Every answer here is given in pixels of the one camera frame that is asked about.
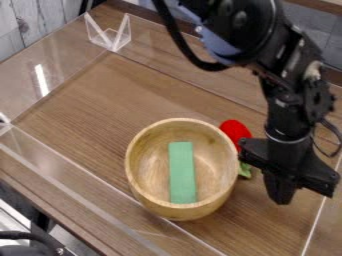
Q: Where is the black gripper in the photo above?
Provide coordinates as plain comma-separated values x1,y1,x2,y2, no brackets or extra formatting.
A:
239,138,341,205

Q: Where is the wooden bowl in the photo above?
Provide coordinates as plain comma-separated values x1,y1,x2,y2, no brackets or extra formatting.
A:
124,118,239,221

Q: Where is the red plush strawberry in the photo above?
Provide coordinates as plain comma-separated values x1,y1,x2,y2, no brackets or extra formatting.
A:
219,119,251,179

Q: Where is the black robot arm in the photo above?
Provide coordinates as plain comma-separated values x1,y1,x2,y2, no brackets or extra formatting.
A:
152,0,342,205

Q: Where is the green rectangular block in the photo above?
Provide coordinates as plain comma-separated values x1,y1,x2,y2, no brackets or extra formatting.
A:
168,142,196,204

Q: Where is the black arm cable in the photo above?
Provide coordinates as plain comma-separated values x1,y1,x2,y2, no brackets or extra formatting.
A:
311,118,342,159

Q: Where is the clear acrylic enclosure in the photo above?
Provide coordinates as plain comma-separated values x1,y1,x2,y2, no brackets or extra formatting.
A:
0,18,342,256

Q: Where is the black metal bracket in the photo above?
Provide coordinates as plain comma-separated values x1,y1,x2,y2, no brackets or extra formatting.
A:
29,223,68,256

